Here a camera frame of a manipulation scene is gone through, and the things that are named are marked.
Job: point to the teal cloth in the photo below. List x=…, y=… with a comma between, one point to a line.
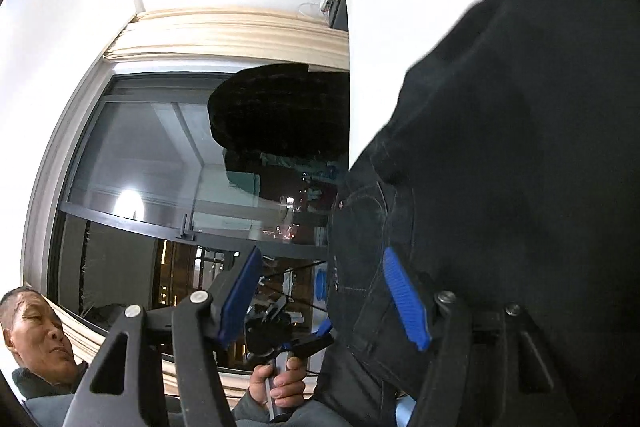
x=242, y=177

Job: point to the black pants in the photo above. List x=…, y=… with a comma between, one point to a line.
x=500, y=132

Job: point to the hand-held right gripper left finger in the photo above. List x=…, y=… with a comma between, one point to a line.
x=240, y=297

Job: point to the black hanging garment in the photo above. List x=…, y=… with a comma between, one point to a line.
x=280, y=107

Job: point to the dark grey nightstand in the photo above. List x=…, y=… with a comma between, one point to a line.
x=341, y=7

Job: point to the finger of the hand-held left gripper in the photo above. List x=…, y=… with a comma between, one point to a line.
x=274, y=304
x=317, y=338

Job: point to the glass window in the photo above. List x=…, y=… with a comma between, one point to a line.
x=140, y=157

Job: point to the beige curtain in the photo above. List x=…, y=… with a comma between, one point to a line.
x=225, y=37
x=87, y=332

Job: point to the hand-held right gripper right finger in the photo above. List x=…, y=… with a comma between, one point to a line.
x=406, y=302

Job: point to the person's grey jacket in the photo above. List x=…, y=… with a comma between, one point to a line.
x=45, y=407

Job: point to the person's head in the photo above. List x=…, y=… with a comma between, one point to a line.
x=35, y=337

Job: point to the bed with grey headboard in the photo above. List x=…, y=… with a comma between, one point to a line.
x=390, y=7

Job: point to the person's left hand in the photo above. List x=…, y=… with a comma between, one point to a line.
x=287, y=389

